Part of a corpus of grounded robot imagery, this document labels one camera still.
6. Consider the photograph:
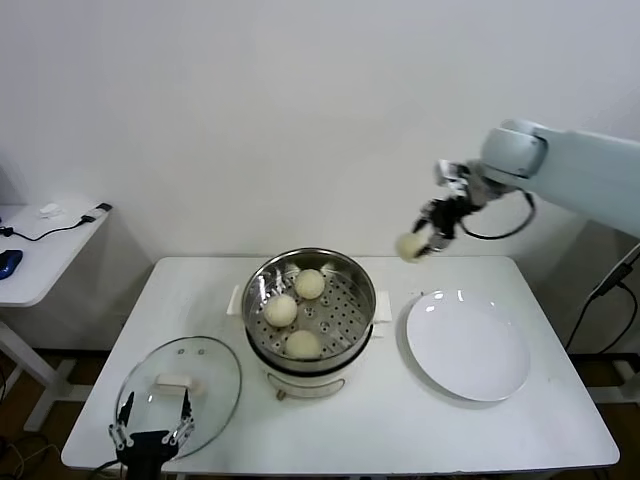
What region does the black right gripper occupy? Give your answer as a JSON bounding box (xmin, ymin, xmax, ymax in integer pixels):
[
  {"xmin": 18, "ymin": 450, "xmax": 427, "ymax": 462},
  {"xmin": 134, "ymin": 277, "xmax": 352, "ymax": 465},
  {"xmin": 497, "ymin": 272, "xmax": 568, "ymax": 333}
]
[{"xmin": 411, "ymin": 197, "xmax": 474, "ymax": 257}]

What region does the blue computer mouse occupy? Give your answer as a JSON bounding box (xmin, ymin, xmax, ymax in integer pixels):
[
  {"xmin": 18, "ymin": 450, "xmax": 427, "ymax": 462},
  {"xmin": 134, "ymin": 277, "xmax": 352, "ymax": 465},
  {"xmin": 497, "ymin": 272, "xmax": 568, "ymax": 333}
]
[{"xmin": 0, "ymin": 248, "xmax": 25, "ymax": 280}]

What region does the white steamed baozi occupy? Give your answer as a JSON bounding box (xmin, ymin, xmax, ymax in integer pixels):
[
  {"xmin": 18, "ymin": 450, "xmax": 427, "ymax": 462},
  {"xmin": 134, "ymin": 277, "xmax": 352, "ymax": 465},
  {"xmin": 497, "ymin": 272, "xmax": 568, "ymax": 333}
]
[
  {"xmin": 396, "ymin": 232, "xmax": 431, "ymax": 264},
  {"xmin": 284, "ymin": 329, "xmax": 322, "ymax": 360},
  {"xmin": 293, "ymin": 268, "xmax": 326, "ymax": 300},
  {"xmin": 263, "ymin": 293, "xmax": 299, "ymax": 328}
]

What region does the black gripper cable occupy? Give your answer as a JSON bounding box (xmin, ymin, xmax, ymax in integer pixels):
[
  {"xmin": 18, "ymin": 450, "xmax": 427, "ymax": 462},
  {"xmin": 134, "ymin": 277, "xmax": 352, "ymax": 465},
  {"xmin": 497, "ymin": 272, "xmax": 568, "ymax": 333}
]
[
  {"xmin": 459, "ymin": 189, "xmax": 536, "ymax": 240},
  {"xmin": 82, "ymin": 458, "xmax": 126, "ymax": 477}
]

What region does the glass lid with white handle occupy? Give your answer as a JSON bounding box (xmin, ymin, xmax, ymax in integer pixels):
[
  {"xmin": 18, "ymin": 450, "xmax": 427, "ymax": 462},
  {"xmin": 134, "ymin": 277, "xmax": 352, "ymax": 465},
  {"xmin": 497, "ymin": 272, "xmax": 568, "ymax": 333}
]
[{"xmin": 114, "ymin": 335, "xmax": 243, "ymax": 461}]

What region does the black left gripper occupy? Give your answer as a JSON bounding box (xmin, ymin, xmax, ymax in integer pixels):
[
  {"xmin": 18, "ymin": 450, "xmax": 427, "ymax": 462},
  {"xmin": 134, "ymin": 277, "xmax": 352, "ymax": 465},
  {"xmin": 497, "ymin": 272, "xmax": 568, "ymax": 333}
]
[{"xmin": 108, "ymin": 389, "xmax": 196, "ymax": 480}]

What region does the white electric cooker pot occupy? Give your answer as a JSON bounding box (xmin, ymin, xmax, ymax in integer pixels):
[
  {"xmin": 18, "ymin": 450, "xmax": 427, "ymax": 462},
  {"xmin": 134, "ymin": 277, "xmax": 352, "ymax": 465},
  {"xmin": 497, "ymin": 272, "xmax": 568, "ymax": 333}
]
[{"xmin": 244, "ymin": 319, "xmax": 390, "ymax": 402}]

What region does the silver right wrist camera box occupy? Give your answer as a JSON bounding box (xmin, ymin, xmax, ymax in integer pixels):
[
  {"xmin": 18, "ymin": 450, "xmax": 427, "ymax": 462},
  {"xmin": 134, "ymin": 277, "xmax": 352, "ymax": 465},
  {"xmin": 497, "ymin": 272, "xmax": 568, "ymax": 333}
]
[{"xmin": 434, "ymin": 159, "xmax": 475, "ymax": 197}]

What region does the black power cable with brick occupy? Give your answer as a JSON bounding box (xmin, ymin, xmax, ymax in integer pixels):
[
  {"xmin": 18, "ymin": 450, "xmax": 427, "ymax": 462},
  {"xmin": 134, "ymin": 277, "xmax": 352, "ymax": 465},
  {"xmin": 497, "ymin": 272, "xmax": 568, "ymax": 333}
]
[{"xmin": 564, "ymin": 244, "xmax": 640, "ymax": 351}]

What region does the white side desk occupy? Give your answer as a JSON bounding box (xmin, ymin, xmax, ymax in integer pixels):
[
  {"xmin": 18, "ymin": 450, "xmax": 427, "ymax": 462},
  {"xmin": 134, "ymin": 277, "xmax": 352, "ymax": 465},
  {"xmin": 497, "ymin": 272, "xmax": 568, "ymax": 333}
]
[{"xmin": 0, "ymin": 202, "xmax": 114, "ymax": 434}]

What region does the stainless steel steamer basket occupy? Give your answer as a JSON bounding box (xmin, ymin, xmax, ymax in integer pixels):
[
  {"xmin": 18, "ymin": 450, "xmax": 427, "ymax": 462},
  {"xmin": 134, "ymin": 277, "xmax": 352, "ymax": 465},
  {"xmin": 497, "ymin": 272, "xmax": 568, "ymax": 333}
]
[{"xmin": 227, "ymin": 247, "xmax": 392, "ymax": 374}]

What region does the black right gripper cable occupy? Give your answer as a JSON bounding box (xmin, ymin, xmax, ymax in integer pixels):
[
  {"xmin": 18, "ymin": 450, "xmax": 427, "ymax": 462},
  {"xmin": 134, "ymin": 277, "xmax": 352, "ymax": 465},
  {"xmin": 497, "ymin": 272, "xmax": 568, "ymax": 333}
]
[{"xmin": 459, "ymin": 189, "xmax": 536, "ymax": 240}]

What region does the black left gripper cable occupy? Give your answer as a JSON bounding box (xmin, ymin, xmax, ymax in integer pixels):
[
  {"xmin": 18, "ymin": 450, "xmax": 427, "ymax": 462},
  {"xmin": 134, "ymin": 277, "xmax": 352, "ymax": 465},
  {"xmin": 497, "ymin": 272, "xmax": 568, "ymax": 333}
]
[{"xmin": 82, "ymin": 458, "xmax": 126, "ymax": 477}]

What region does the white round plate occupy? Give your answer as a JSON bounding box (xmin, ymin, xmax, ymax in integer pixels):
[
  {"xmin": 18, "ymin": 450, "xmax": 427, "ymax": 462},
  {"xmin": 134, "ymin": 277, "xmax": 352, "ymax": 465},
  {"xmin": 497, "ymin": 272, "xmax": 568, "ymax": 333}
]
[{"xmin": 398, "ymin": 289, "xmax": 532, "ymax": 407}]

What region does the black cable with adapter plugs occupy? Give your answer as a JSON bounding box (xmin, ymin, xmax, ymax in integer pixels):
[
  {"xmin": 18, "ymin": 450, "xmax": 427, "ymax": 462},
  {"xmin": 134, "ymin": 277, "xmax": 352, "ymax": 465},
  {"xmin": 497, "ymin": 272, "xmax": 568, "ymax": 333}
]
[{"xmin": 0, "ymin": 202, "xmax": 114, "ymax": 243}]

